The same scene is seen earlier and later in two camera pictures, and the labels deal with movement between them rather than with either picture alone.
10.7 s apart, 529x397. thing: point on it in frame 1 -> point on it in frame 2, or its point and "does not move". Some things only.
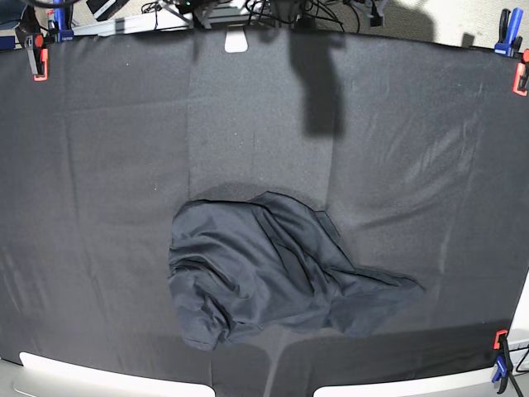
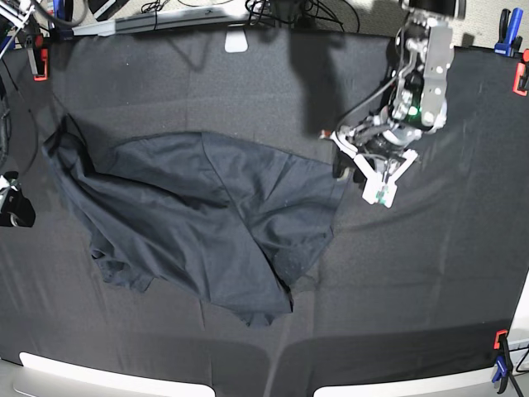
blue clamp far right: [508, 42] does not move
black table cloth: [417, 150] does not move
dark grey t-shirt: [240, 265] -> [245, 222]
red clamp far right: [521, 78] does not move
